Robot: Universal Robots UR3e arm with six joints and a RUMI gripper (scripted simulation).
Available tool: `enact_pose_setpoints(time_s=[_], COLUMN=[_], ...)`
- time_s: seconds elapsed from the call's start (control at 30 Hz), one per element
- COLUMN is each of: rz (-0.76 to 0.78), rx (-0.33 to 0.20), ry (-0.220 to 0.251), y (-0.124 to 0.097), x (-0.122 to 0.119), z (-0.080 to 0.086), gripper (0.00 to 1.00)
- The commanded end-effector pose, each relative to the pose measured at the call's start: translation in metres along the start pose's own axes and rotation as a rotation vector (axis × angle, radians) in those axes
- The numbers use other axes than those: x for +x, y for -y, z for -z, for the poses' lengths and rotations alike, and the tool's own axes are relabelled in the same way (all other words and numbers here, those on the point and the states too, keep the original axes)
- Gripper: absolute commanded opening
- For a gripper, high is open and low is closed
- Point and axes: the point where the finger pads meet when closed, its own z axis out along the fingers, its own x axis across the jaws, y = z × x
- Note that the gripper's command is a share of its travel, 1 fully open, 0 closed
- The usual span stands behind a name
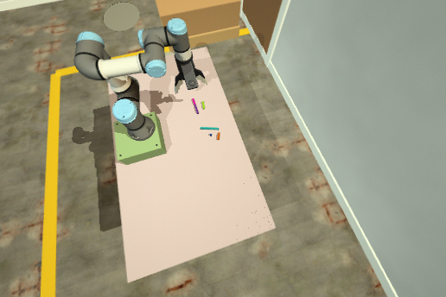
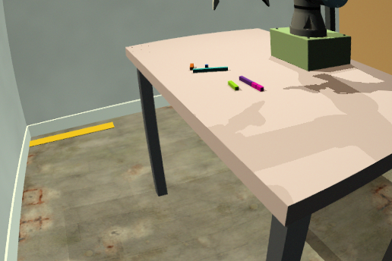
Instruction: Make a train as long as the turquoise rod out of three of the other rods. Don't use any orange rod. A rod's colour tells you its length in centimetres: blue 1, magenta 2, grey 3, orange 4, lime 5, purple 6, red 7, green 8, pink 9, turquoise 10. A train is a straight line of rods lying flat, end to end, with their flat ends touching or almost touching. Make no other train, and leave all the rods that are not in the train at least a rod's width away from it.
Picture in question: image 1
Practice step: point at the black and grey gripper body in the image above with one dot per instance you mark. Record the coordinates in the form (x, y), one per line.
(185, 62)

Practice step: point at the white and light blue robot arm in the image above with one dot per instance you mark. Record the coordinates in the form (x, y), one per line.
(90, 49)

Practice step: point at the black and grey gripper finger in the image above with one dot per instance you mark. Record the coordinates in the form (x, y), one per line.
(178, 82)
(201, 77)

